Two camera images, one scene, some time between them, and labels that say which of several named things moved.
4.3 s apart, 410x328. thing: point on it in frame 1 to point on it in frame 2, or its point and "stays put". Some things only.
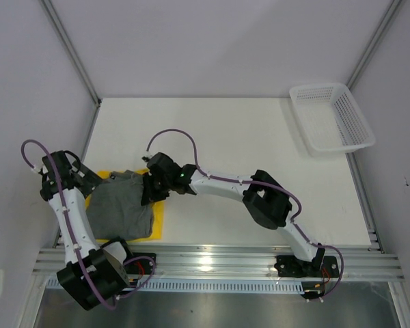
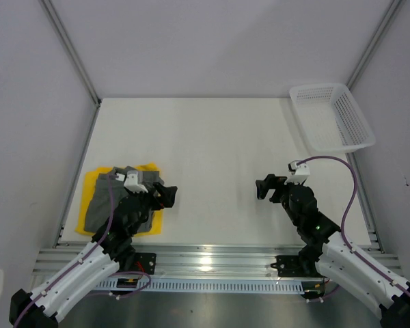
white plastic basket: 331,121 stays put
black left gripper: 89,180 to 167,198
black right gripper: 149,195 to 270,182
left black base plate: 140,263 stays put
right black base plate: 323,266 stays put
